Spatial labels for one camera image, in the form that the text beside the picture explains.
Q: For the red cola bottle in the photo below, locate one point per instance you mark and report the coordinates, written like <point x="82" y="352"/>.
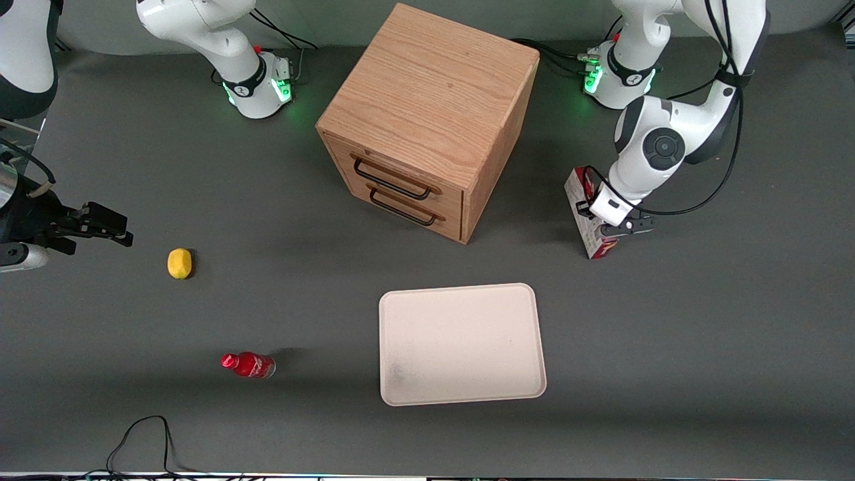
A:
<point x="250" y="365"/>

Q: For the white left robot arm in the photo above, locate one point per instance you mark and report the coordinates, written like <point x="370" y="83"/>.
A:
<point x="668" y="120"/>

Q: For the wooden two-drawer cabinet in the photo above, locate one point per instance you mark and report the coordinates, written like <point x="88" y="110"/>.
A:
<point x="427" y="87"/>

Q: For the yellow lemon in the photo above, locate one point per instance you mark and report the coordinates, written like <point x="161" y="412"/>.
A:
<point x="179" y="263"/>

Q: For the red tartan cookie box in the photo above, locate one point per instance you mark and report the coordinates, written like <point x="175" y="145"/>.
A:
<point x="588" y="235"/>

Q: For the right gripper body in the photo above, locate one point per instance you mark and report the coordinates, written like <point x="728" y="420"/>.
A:
<point x="28" y="218"/>

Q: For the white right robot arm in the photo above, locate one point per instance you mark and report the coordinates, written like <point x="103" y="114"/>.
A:
<point x="194" y="27"/>

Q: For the beige plastic tray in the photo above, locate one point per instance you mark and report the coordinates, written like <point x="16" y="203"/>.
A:
<point x="461" y="344"/>

